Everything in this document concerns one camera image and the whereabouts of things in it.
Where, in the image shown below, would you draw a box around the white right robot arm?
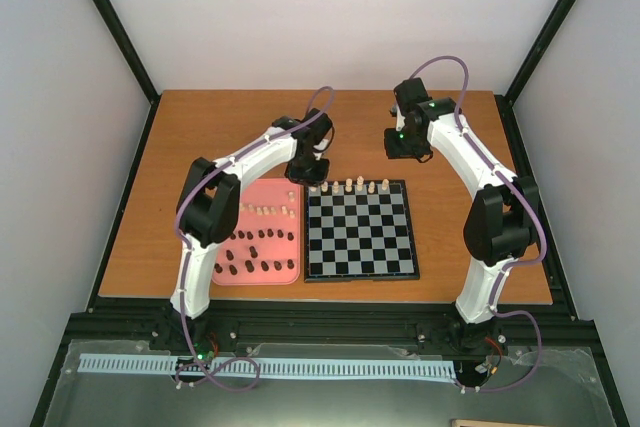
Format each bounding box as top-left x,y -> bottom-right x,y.
384,78 -> 546,324

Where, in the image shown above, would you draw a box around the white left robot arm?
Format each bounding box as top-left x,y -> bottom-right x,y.
170,109 -> 333,350

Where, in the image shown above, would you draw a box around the black and grey chessboard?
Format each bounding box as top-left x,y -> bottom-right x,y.
304,179 -> 420,283

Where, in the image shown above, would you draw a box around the pink plastic tray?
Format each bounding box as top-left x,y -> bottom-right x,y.
212,178 -> 302,286

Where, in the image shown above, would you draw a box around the light blue cable duct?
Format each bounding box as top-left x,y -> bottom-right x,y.
77,353 -> 456,383

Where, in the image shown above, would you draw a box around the black aluminium frame rail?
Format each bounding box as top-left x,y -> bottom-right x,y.
63,298 -> 601,356

